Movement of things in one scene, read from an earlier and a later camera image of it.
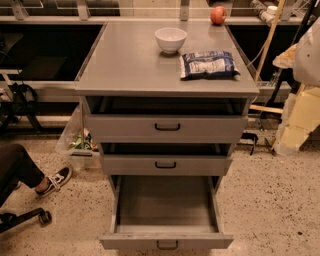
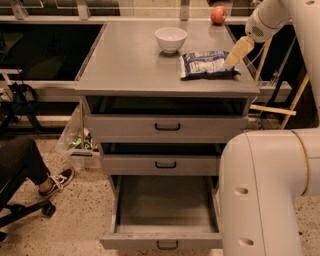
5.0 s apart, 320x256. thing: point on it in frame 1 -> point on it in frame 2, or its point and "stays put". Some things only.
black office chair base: x=8 y=219 -> x=18 y=210
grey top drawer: x=167 y=119 stays put
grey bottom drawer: x=165 y=212 stays put
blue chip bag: x=208 y=65 stays put
